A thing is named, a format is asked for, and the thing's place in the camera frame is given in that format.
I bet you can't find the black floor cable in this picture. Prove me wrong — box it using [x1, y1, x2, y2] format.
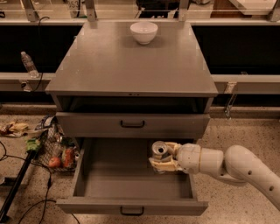
[0, 141, 81, 224]

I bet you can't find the grey drawer cabinet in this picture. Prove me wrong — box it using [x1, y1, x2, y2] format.
[45, 20, 219, 140]

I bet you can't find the red apple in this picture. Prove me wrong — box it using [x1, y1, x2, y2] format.
[48, 157, 60, 168]

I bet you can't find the white ceramic bowl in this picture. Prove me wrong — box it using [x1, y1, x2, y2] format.
[130, 21, 158, 45]

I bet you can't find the red bull can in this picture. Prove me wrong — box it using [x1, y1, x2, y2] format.
[150, 141, 169, 174]

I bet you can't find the wire basket with food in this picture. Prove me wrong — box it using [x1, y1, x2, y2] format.
[35, 115, 80, 172]

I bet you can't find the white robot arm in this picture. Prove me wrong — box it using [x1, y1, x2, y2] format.
[149, 141, 280, 210]

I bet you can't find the closed grey upper drawer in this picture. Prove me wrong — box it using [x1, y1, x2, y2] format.
[56, 112, 210, 139]

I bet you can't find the crumpled snack wrapper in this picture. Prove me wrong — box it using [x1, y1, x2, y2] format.
[0, 122, 28, 137]

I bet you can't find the black metal stand leg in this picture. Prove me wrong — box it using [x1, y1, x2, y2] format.
[0, 151, 36, 224]

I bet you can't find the clear plastic water bottle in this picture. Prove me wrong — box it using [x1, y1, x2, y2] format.
[21, 52, 39, 79]

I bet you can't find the red snack package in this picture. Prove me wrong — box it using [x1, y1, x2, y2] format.
[61, 148, 75, 169]

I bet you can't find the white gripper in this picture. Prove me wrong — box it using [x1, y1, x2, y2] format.
[149, 142, 201, 174]

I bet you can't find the green snack bag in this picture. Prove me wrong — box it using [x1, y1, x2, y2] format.
[26, 138, 41, 152]

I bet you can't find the open grey middle drawer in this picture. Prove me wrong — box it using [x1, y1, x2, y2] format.
[57, 138, 208, 216]

